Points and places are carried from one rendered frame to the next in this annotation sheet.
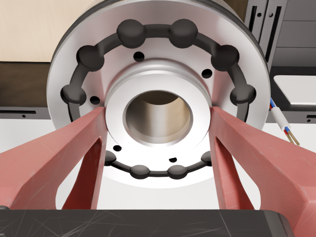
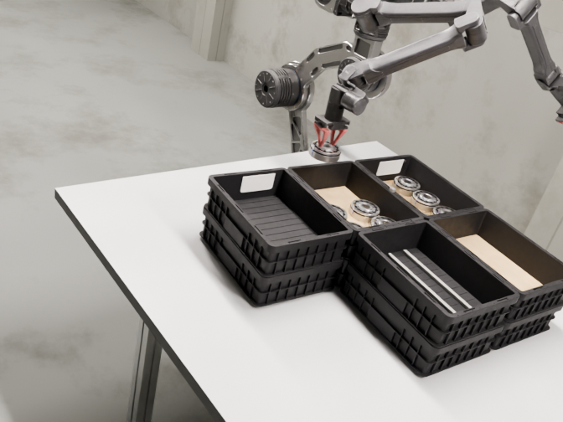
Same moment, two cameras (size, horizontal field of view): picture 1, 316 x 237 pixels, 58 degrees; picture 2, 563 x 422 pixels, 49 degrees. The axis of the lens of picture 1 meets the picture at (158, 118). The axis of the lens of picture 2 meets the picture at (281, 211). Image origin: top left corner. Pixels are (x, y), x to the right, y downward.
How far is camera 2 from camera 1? 1.96 m
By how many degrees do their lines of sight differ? 37
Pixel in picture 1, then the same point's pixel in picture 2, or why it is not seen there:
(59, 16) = (333, 196)
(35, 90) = (333, 171)
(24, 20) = (341, 194)
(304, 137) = (194, 201)
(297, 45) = (265, 201)
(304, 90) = (267, 181)
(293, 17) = (273, 205)
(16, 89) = (337, 171)
